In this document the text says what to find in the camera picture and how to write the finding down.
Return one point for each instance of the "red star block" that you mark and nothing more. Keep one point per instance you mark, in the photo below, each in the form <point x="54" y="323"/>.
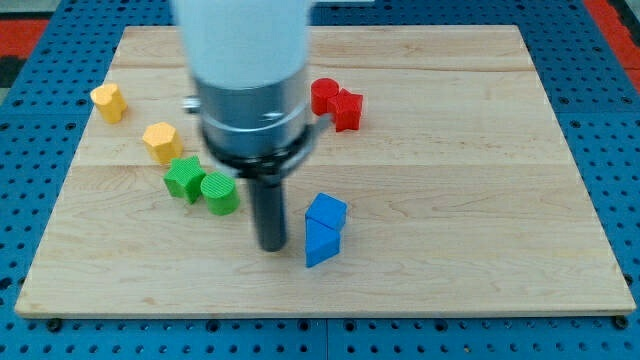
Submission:
<point x="346" y="110"/>

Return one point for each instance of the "blue cube block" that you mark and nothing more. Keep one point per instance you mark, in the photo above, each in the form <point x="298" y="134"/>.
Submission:
<point x="328" y="211"/>

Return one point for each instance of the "green cylinder block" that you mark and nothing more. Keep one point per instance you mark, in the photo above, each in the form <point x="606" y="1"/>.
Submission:
<point x="220" y="193"/>

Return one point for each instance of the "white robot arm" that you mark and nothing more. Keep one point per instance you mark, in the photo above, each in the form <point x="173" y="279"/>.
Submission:
<point x="248" y="63"/>

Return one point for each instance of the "yellow hexagon block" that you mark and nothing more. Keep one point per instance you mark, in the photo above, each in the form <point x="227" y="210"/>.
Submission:
<point x="162" y="142"/>

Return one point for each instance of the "green star block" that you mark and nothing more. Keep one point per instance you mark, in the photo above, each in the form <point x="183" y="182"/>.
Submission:
<point x="184" y="177"/>

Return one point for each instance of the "yellow heart block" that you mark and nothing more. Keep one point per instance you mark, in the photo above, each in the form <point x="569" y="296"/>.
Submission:
<point x="110" y="102"/>

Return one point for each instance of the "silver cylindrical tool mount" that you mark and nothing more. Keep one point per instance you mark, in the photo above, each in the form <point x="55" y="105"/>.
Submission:
<point x="262" y="132"/>

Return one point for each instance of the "light wooden board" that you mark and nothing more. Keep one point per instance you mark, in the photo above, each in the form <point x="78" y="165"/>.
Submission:
<point x="463" y="198"/>

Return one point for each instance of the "red cylinder block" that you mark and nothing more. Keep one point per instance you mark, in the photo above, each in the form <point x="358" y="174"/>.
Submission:
<point x="322" y="90"/>

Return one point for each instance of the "blue triangle block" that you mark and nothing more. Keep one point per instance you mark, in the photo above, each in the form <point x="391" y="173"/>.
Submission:
<point x="321" y="243"/>

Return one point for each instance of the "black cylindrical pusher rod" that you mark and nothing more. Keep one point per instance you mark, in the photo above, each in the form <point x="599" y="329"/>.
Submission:
<point x="268" y="208"/>

